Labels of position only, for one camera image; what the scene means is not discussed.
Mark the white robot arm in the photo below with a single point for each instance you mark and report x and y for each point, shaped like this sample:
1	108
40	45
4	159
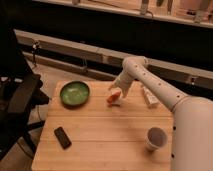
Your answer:
192	138

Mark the white sponge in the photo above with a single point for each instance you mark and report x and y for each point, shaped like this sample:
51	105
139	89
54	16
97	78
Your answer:
150	99

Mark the black chair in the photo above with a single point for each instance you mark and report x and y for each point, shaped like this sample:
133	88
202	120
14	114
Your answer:
20	92

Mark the black phone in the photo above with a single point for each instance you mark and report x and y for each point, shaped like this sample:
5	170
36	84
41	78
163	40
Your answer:
62	137

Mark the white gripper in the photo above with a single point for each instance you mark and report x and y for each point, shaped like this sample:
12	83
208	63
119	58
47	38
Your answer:
123	81

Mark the wooden table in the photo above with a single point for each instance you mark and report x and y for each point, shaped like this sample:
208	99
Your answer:
103	138

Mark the white paper cup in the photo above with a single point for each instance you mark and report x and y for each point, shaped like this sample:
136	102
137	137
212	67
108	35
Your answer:
156	138

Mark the green bowl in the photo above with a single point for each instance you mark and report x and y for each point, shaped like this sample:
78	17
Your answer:
74	93

